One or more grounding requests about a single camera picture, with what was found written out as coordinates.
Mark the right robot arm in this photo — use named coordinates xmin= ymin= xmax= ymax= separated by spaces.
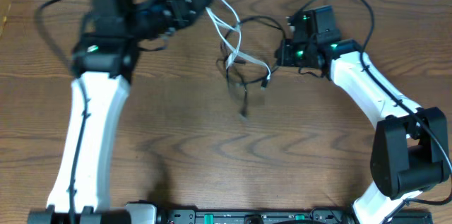
xmin=275 ymin=6 xmax=451 ymax=223

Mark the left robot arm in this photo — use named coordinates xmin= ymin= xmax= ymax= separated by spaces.
xmin=28 ymin=0 xmax=212 ymax=223

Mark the black usb cable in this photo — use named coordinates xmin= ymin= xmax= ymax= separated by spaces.
xmin=215 ymin=15 xmax=287 ymax=119

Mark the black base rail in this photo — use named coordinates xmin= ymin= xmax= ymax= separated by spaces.
xmin=155 ymin=208 xmax=434 ymax=224

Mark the white usb cable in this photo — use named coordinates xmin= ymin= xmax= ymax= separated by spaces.
xmin=200 ymin=0 xmax=272 ymax=80

